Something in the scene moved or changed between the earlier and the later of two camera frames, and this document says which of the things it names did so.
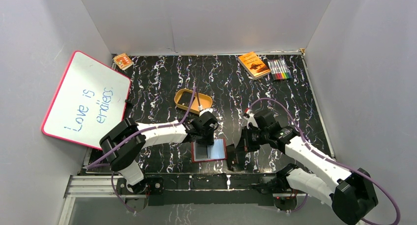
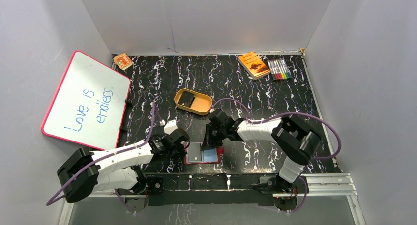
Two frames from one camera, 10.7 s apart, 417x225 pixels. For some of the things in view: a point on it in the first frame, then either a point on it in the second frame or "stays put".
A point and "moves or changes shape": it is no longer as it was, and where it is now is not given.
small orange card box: x=123 y=61 stays put
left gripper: x=206 y=137 to x=182 y=149
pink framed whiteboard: x=89 y=99 stays put
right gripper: x=244 y=145 to x=209 y=142
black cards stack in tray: x=185 y=98 stays put
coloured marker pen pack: x=279 y=70 stays put
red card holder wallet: x=217 y=151 moves or changes shape
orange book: x=255 y=67 stays put
